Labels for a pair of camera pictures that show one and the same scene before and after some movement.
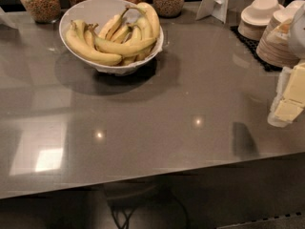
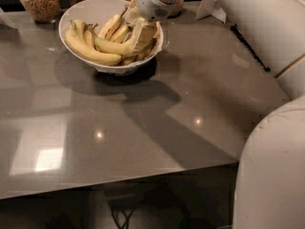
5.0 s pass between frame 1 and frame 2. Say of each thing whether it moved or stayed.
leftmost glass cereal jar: stayed
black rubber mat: stayed
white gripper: moved
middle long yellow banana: stayed
